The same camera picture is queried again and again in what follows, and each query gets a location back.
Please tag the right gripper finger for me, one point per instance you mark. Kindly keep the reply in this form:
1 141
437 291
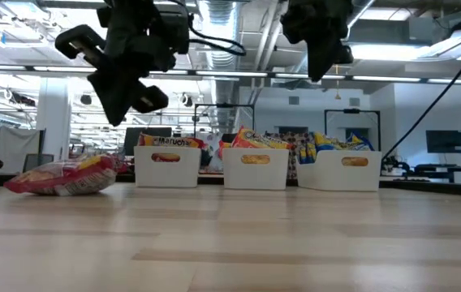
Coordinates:
328 57
316 57

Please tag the white pillar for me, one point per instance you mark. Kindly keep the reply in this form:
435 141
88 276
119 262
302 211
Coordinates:
54 117

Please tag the square wall vent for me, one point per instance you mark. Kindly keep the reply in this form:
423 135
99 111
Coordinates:
293 100
354 101

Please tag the patterned fabric chair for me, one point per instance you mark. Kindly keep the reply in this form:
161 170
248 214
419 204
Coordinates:
293 140

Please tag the black workstation rig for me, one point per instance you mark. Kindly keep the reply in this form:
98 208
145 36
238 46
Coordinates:
433 168

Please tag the white cloth partition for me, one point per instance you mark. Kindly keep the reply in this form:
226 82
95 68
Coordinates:
7 142

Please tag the black metal frame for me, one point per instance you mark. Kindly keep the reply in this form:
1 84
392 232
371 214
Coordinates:
224 105
352 110

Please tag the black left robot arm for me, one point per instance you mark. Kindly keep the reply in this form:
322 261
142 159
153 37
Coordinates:
145 20

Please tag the black wall monitor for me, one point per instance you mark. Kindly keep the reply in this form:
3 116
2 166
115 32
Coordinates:
445 142

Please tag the white plastic bin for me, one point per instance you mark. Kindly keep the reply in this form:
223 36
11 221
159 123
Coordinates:
182 174
271 174
324 174

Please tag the black computer monitor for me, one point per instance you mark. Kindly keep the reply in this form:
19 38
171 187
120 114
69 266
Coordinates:
130 138
159 130

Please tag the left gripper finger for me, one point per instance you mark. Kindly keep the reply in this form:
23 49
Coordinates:
124 99
104 93

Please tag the grey office chair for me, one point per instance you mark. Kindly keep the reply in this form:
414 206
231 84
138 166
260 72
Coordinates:
37 162

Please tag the long LED light bar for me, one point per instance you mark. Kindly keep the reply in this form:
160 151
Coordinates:
230 74

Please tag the silver spiral ceiling duct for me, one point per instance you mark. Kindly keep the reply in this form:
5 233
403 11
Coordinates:
222 61

